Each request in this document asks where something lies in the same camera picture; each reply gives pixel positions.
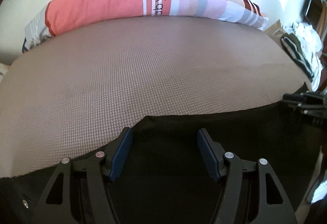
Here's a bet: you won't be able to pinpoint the black pants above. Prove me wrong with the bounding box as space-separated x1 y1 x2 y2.
1 100 326 223

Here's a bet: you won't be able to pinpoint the dark striped garment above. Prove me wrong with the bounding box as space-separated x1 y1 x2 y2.
280 33 314 81

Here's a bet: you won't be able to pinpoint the white crumpled cloth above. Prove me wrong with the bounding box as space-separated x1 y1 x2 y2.
291 22 324 91

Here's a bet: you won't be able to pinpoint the brown wooden shelf unit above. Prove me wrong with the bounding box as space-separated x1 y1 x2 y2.
304 0 326 91

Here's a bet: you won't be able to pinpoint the grey textured mattress cover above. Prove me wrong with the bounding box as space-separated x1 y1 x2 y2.
1 17 309 177

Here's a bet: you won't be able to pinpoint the pink checkered long pillow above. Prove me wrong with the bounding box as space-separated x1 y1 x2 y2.
22 0 268 52

